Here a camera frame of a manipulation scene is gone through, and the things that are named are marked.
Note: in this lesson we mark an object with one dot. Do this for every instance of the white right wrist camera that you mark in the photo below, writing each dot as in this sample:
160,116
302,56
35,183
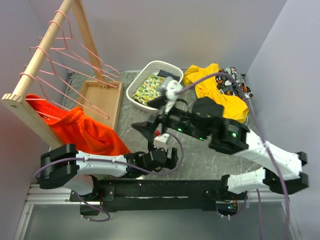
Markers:
170,89

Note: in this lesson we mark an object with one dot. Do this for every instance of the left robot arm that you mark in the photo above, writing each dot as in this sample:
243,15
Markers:
76,170

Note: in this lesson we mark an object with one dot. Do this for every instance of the black white orange patterned garment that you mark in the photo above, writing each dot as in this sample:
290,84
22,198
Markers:
232,81

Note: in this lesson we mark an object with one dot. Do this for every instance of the lemon print garment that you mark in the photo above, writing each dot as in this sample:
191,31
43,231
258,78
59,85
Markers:
148,90

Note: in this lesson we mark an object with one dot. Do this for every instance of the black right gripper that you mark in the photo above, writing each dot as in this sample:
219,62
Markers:
148,127

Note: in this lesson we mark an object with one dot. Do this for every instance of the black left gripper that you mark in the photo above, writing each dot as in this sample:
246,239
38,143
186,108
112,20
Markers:
171,161

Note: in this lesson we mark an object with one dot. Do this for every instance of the orange mesh shorts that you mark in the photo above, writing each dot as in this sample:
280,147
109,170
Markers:
88,135

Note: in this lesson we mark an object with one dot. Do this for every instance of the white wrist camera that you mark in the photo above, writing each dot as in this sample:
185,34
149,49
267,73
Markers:
170,89
161,140

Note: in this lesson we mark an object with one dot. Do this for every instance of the yellow garment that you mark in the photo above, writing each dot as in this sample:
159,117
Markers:
234,107

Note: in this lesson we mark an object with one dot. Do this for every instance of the white plastic laundry basket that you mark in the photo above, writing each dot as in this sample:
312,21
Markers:
152,68

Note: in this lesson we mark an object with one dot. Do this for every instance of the dark navy garment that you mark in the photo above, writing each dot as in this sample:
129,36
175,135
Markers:
165,74

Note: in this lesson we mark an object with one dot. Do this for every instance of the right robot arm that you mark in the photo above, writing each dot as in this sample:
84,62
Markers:
281,171

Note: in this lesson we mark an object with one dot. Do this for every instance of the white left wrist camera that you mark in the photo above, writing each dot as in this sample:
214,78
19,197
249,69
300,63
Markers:
161,140

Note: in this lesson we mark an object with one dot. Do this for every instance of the wooden clothes rack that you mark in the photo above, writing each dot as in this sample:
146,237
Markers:
102,93

